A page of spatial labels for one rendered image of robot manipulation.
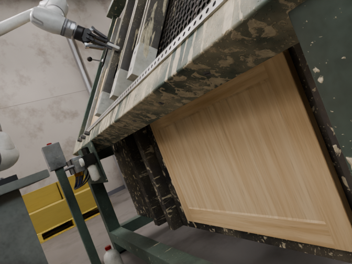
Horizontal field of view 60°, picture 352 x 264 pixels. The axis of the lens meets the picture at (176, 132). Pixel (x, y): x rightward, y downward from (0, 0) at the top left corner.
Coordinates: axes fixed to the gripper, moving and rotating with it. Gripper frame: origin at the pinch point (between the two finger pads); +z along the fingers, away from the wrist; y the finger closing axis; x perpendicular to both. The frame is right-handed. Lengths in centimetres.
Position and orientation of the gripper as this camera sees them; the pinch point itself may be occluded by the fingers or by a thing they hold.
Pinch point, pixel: (112, 46)
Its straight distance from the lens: 172.4
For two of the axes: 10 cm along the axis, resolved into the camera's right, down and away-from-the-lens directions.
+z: 8.8, 2.8, 3.8
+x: -4.3, 1.7, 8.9
